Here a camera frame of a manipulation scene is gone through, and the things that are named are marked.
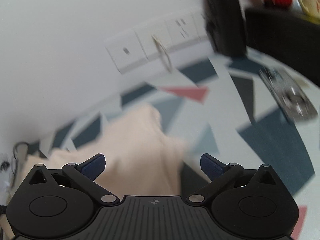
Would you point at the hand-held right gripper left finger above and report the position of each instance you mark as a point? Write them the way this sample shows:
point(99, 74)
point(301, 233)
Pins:
point(92, 168)

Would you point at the black long object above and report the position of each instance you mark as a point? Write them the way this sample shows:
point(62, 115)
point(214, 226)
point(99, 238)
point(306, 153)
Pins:
point(287, 30)

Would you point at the geometric patterned mat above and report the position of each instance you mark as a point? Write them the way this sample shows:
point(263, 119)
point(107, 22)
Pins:
point(275, 142)

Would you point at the white wall outlet panel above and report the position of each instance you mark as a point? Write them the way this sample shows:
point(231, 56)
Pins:
point(120, 57)

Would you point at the shiny metal object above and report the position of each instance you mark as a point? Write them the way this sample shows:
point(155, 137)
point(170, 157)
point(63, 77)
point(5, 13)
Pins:
point(292, 97)

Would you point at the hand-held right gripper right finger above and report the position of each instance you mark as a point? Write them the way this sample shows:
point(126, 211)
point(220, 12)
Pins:
point(212, 168)

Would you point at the cream sweatshirt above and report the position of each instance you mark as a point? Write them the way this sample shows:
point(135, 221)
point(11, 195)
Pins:
point(145, 142)

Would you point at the yellow object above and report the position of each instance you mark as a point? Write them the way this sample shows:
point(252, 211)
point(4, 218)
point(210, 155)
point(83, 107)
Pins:
point(308, 2)

